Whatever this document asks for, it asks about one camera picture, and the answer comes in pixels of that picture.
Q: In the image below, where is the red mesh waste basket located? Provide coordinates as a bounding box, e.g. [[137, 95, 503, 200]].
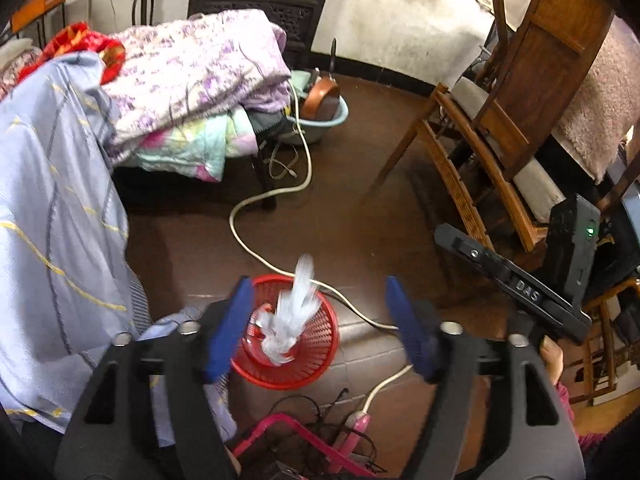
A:
[[231, 274, 340, 390]]

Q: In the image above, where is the copper brown pan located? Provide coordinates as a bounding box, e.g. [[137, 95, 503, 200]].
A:
[[300, 39, 341, 122]]

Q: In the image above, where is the purple floral quilt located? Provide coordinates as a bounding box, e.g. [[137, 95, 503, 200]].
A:
[[103, 9, 291, 164]]

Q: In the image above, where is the wooden armchair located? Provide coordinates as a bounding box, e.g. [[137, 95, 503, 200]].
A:
[[375, 0, 620, 252]]

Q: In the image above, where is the person in pink sweater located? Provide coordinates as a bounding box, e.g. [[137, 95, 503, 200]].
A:
[[552, 18, 640, 182]]

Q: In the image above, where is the pink metal rack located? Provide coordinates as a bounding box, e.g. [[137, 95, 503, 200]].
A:
[[230, 408, 381, 480]]

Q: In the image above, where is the orange box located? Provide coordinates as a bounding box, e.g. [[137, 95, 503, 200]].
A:
[[11, 0, 66, 32]]

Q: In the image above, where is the white plastic bag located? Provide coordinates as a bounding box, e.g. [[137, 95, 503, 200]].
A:
[[256, 255, 321, 366]]

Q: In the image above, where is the red patterned blanket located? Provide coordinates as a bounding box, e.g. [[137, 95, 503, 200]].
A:
[[17, 22, 126, 84]]

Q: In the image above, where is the blue checked bed sheet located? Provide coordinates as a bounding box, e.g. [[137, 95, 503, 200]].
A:
[[1, 52, 201, 432]]

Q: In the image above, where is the person's right hand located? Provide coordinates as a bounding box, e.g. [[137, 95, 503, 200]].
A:
[[539, 336, 564, 385]]

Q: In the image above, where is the pastel green pink quilt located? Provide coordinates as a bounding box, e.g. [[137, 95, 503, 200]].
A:
[[122, 106, 258, 182]]

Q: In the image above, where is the white power cable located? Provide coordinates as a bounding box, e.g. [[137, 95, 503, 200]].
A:
[[228, 84, 417, 413]]

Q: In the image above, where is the light blue wash basin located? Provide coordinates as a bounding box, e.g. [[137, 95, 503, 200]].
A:
[[285, 70, 349, 144]]

